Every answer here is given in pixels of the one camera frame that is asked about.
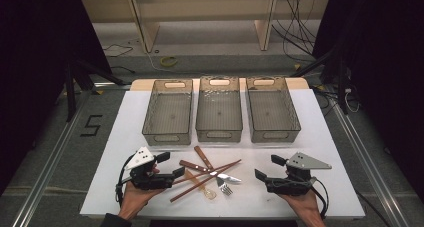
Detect black metal stand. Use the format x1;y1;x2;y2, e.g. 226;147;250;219
64;60;131;123
289;50;351;116

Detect aluminium floor rail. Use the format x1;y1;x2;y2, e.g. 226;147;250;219
329;100;411;227
11;90;92;227

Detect light wooden spoon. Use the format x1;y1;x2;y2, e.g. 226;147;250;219
184;169;218;201

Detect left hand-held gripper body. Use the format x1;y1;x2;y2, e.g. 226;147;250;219
124;146;175;191

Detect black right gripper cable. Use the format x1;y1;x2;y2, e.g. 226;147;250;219
311;178;330;220

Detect white table mat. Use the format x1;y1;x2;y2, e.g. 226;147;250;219
79;88;366;220

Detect beige wooden desk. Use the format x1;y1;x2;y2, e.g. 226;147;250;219
80;0;332;54

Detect person's left hand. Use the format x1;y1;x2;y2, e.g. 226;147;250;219
118;181;165;221

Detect brown wooden chopstick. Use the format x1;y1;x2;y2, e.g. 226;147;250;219
169;159;242;203
172;163;234;186

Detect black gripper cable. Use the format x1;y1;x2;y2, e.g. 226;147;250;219
311;178;330;220
114;153;135;208

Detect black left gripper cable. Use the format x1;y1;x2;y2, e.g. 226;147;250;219
114;153;135;208

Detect white floor cable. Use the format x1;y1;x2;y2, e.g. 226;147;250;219
143;50;174;74

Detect bundle of black cables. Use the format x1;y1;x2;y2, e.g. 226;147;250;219
271;0;318;63

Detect black curtain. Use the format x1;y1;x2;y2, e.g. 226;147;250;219
0;0;113;195
313;0;424;188

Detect transparent grey plastic bin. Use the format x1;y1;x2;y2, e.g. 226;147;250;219
245;76;302;144
141;78;194;147
195;76;244;144

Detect person's right hand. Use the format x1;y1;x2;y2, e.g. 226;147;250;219
279;189;324;222

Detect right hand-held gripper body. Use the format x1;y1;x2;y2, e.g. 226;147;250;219
265;151;333;197

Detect yellow tape roll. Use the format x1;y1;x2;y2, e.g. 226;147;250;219
159;55;179;68

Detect wooden handled fork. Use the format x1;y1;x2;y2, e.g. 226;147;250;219
193;145;234;197

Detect wooden handled table knife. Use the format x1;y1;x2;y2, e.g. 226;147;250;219
178;159;243;184

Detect thin black floor cable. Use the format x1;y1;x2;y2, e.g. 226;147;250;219
103;44;134;59

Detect white looped cable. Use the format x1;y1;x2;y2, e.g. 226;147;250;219
344;88;361;114

